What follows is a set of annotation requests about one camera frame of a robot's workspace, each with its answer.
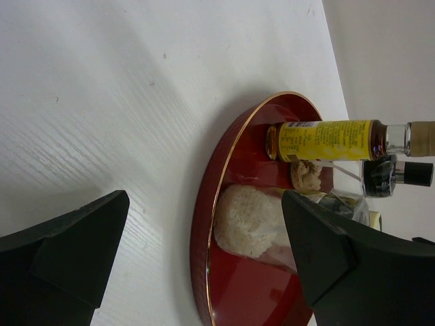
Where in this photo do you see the round red lacquer tray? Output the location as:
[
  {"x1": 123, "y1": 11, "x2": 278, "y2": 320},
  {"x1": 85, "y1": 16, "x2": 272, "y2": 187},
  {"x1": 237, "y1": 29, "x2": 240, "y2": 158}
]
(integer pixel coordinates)
[{"x1": 190, "y1": 92, "x2": 321, "y2": 325}]

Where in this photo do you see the round black cap jar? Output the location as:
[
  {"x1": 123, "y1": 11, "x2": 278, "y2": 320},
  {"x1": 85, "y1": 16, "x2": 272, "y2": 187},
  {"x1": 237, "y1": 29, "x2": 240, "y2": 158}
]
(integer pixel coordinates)
[{"x1": 288, "y1": 155, "x2": 433, "y2": 198}]

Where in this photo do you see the yellow label bottle cork cap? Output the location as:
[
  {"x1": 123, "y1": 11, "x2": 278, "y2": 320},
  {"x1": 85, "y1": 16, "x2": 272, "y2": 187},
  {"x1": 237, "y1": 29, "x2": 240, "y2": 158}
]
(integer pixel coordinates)
[{"x1": 265, "y1": 120, "x2": 434, "y2": 162}]

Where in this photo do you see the yellow cap white powder jar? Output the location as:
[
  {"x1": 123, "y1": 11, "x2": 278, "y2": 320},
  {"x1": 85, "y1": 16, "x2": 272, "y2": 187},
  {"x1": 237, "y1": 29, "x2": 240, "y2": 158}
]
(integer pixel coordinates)
[{"x1": 369, "y1": 211, "x2": 382, "y2": 232}]

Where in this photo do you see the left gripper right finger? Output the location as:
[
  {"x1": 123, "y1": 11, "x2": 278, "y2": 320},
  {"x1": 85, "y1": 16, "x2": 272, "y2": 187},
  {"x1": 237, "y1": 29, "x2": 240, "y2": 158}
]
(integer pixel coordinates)
[{"x1": 281, "y1": 190, "x2": 434, "y2": 325}]

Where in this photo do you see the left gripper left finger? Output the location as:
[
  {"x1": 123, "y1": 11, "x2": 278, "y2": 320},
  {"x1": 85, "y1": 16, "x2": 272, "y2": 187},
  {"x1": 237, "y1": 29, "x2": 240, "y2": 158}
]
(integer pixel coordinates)
[{"x1": 1, "y1": 190, "x2": 130, "y2": 325}]

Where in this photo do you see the black lid wide jar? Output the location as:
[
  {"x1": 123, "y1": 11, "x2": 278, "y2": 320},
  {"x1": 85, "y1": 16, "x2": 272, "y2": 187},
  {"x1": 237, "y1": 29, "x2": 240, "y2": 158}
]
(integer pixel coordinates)
[{"x1": 213, "y1": 185, "x2": 370, "y2": 274}]

